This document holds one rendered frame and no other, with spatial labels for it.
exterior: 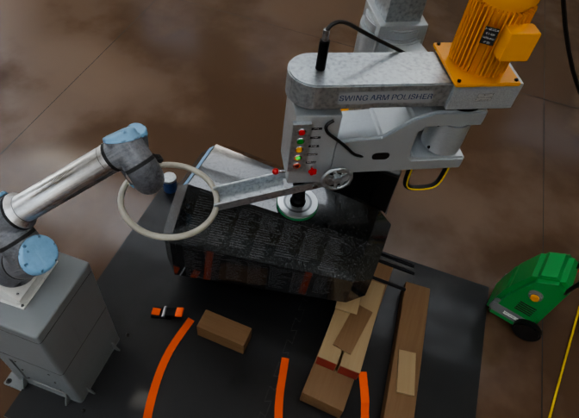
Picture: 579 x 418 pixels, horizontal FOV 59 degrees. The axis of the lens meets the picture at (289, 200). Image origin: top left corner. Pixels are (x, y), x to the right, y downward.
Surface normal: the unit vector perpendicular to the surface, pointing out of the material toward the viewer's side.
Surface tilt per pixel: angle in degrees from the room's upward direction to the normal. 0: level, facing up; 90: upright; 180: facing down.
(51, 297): 0
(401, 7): 90
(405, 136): 90
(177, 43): 0
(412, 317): 0
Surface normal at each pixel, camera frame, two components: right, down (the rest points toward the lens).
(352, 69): 0.09, -0.63
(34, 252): 0.79, -0.16
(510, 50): 0.15, 0.78
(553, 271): -0.38, -0.79
